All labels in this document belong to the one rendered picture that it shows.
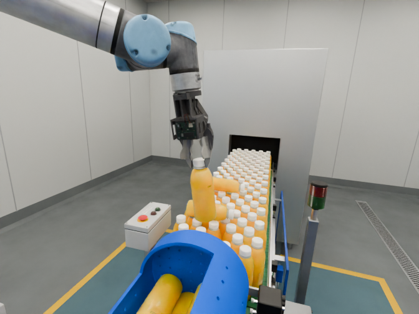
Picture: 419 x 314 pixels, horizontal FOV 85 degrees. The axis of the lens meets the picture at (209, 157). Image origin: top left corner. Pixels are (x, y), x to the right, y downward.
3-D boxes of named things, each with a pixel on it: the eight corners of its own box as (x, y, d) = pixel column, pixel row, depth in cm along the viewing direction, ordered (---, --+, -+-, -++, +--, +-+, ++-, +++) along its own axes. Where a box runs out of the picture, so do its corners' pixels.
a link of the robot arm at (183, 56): (156, 29, 56) (189, 28, 59) (163, 76, 59) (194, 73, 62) (161, 19, 49) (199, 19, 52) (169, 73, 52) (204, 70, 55)
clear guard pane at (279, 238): (273, 363, 99) (286, 270, 87) (274, 251, 173) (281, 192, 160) (274, 364, 99) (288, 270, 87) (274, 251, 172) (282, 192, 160)
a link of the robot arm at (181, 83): (177, 75, 62) (205, 71, 59) (179, 93, 63) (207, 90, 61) (164, 75, 55) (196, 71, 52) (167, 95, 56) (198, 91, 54)
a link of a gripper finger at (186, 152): (175, 171, 63) (176, 139, 60) (183, 164, 69) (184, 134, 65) (186, 173, 62) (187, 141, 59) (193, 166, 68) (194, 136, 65)
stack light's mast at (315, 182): (306, 221, 92) (312, 184, 88) (304, 214, 98) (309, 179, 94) (323, 224, 90) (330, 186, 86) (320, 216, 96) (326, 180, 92)
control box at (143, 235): (125, 247, 88) (123, 223, 85) (151, 220, 107) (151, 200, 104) (148, 252, 86) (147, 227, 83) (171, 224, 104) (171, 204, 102)
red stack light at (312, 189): (310, 196, 89) (311, 187, 88) (307, 190, 95) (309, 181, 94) (328, 199, 87) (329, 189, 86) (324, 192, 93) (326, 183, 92)
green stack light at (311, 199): (308, 208, 90) (310, 196, 89) (306, 201, 96) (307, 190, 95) (325, 210, 89) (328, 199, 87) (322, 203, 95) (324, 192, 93)
